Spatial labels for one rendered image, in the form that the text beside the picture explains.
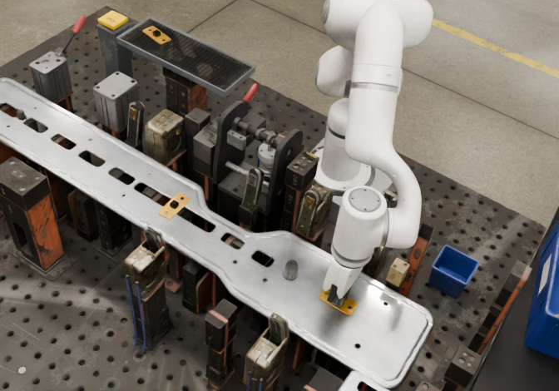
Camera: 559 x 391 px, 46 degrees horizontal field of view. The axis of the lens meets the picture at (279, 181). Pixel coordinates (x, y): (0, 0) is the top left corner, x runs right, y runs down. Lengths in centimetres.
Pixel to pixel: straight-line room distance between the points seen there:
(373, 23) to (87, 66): 153
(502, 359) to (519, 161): 212
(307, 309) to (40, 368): 70
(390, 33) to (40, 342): 115
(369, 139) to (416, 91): 251
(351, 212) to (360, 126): 16
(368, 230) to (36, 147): 96
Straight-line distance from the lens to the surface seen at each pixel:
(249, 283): 151
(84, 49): 267
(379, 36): 125
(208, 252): 156
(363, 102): 124
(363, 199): 124
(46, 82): 200
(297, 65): 376
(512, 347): 153
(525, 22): 458
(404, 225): 127
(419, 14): 140
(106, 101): 182
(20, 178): 173
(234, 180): 176
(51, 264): 194
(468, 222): 218
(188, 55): 184
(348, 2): 141
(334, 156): 195
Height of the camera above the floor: 225
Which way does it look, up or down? 47 degrees down
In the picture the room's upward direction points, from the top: 7 degrees clockwise
